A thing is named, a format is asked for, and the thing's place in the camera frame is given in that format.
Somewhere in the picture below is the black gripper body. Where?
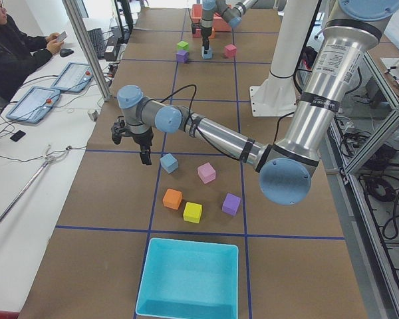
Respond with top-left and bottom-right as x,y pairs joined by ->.
128,124 -> 154,154
201,27 -> 210,41

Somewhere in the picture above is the blue foam block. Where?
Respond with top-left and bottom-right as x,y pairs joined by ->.
201,47 -> 213,59
160,154 -> 179,173

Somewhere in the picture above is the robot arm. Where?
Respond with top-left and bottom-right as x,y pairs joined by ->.
112,1 -> 399,205
199,0 -> 257,58

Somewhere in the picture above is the pink plastic bin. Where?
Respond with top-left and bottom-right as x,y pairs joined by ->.
190,3 -> 233,33

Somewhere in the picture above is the green foam block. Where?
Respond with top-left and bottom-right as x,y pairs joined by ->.
176,41 -> 190,52

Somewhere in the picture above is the magenta foam block right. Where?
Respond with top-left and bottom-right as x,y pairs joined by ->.
224,44 -> 237,58

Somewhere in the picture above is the purple foam block right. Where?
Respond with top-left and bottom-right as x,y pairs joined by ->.
176,50 -> 189,64

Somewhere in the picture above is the purple foam block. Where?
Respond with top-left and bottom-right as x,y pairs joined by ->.
176,50 -> 189,64
221,193 -> 241,216

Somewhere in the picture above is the orange foam block left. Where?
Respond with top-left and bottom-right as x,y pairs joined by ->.
162,188 -> 183,210

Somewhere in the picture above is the light pink foam block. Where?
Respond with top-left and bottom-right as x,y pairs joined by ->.
197,162 -> 216,184

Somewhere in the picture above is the yellow foam block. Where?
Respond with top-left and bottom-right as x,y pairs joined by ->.
183,202 -> 203,223

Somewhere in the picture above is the teach pendant far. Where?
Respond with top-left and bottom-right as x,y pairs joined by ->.
51,62 -> 93,93

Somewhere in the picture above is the teach pendant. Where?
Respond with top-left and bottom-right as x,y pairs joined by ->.
6,86 -> 61,124
51,62 -> 93,93

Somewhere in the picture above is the metal grabber rod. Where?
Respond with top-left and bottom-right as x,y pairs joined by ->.
0,144 -> 85,224

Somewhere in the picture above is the purple foam block left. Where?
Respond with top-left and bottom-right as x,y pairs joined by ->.
221,193 -> 241,216

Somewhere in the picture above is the black keyboard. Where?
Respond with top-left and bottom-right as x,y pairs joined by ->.
87,28 -> 105,59

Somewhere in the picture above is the teach pendant near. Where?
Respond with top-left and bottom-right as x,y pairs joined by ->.
6,86 -> 61,124

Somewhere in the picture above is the black computer mouse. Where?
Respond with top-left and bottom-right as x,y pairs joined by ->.
59,49 -> 74,57

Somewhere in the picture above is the black smartphone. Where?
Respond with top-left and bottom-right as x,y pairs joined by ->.
10,130 -> 26,142

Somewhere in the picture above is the cyan plastic bin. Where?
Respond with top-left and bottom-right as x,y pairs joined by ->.
136,238 -> 239,318

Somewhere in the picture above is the seated person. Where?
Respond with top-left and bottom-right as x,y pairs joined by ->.
0,1 -> 63,113

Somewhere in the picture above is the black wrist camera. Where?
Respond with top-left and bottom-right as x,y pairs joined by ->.
191,23 -> 201,35
111,116 -> 128,145

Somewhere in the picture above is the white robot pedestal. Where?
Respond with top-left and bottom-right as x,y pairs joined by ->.
250,0 -> 321,117

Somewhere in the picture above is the aluminium frame post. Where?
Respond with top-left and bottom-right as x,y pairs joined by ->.
62,0 -> 112,102

